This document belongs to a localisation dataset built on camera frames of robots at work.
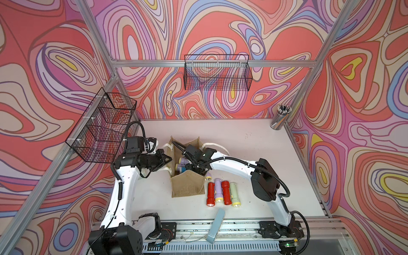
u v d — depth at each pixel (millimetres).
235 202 789
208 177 884
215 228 722
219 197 803
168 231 727
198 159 647
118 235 370
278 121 1081
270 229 736
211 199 802
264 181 506
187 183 803
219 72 955
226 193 828
